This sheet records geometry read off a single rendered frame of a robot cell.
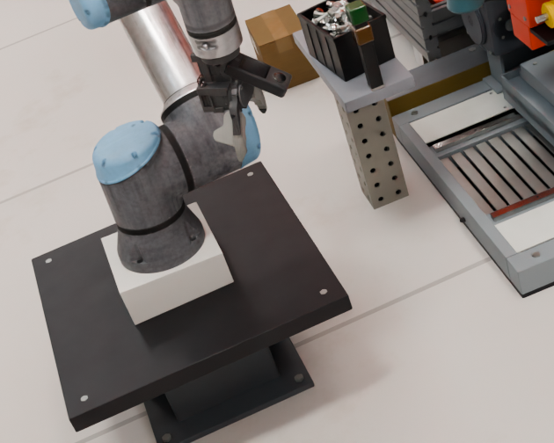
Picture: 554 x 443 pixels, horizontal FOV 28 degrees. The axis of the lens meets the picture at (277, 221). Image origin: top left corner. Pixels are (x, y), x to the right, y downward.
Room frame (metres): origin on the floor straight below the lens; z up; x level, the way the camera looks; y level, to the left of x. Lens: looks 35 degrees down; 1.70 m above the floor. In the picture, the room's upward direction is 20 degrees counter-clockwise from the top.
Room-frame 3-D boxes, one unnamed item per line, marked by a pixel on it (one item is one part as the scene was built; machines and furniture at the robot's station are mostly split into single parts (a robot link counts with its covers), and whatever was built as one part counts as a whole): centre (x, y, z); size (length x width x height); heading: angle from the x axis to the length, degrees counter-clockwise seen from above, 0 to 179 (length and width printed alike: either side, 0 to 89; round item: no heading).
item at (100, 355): (1.96, 0.25, 0.15); 0.60 x 0.60 x 0.30; 7
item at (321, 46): (2.36, -0.30, 0.51); 0.20 x 0.14 x 0.13; 13
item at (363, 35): (2.18, -0.32, 0.59); 0.04 x 0.04 x 0.04; 5
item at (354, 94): (2.38, -0.30, 0.44); 0.43 x 0.17 x 0.03; 5
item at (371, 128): (2.41, -0.30, 0.21); 0.10 x 0.10 x 0.42; 5
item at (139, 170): (1.97, 0.23, 0.57); 0.17 x 0.15 x 0.18; 105
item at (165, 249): (1.96, 0.25, 0.43); 0.19 x 0.19 x 0.10
